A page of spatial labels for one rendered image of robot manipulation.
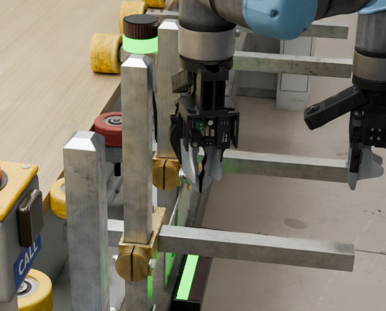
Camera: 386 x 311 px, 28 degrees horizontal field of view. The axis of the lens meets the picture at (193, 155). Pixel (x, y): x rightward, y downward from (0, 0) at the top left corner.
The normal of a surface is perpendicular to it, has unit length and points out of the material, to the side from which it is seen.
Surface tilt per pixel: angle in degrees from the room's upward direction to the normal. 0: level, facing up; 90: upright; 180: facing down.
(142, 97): 90
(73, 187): 90
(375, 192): 0
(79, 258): 90
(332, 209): 0
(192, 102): 0
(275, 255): 90
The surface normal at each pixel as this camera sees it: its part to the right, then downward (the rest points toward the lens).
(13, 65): 0.03, -0.89
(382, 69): 0.04, 0.44
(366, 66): -0.60, 0.35
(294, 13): 0.61, 0.36
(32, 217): 0.99, 0.09
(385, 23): -0.19, 0.43
